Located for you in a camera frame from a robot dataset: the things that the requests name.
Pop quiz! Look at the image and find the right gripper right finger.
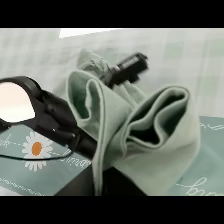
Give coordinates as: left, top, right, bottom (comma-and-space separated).
101, 166, 148, 197

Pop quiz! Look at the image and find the pale green garment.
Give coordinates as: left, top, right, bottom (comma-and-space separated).
65, 49, 202, 197

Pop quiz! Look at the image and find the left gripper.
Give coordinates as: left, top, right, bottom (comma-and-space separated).
34, 88, 99, 161

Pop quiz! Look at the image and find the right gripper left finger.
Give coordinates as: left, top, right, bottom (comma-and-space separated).
54, 163, 96, 197

